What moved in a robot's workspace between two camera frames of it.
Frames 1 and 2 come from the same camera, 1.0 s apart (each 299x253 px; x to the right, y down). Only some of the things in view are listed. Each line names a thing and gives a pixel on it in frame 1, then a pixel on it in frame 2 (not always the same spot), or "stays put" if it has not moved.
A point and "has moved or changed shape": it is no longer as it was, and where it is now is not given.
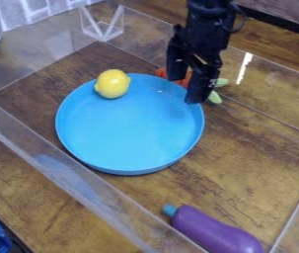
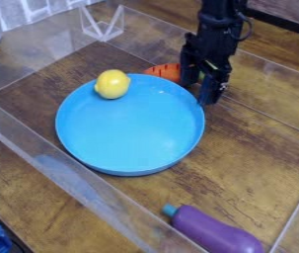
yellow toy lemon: x=112 y=83 stays put
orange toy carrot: x=162 y=72 has moved or changed shape
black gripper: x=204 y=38 → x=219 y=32
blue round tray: x=136 y=134 stays put
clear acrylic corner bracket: x=101 y=30 stays put
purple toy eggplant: x=208 y=234 stays put
